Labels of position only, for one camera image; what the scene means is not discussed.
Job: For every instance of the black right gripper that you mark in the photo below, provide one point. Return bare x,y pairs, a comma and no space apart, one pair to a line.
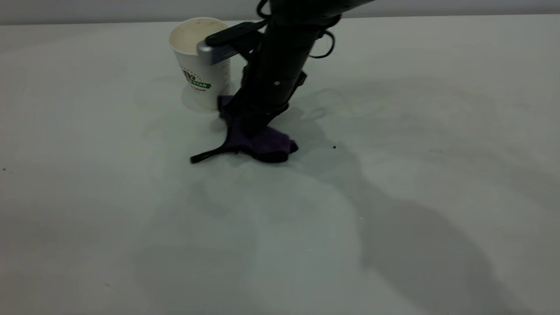
271,89

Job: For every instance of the purple cloth with black trim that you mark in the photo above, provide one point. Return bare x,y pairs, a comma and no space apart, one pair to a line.
267,146

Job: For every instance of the white paper coffee cup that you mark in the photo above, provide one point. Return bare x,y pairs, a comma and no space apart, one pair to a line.
192,78

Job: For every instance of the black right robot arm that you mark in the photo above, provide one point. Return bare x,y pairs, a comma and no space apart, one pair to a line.
288,30

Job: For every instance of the silver black wrist camera box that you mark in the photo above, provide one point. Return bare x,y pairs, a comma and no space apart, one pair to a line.
221,43

